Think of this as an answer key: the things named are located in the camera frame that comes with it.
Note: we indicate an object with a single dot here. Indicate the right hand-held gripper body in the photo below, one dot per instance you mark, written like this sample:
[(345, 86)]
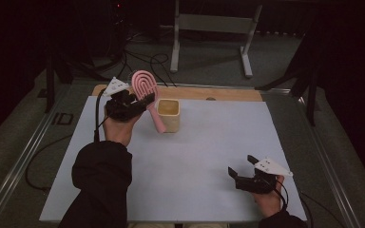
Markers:
[(256, 183)]

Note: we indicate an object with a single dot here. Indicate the white metal stand frame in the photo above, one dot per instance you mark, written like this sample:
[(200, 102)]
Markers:
[(215, 23)]

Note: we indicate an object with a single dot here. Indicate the aluminium floor rail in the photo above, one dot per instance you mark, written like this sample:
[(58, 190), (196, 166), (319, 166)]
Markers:
[(329, 177), (19, 162)]

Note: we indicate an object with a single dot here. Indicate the person's right hand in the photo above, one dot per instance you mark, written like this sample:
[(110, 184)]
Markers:
[(269, 202)]

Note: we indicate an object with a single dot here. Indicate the white table cover sheet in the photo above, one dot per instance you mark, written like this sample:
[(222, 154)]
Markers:
[(202, 164)]

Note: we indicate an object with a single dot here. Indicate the person's left hand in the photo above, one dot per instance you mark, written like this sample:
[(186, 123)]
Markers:
[(120, 129)]

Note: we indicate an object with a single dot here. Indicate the beige square cup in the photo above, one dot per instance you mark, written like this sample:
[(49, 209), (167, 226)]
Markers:
[(171, 121)]

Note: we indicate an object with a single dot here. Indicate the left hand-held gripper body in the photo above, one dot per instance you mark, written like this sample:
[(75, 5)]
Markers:
[(123, 107)]

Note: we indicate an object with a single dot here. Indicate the black metal stand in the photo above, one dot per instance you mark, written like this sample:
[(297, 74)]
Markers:
[(49, 90), (312, 101)]

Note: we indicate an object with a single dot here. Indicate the pink hairbrush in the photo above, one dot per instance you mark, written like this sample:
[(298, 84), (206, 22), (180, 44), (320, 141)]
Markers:
[(142, 83)]

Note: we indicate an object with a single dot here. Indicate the dark equipment with red light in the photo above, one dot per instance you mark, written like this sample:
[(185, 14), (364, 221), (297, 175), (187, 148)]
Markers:
[(118, 5)]

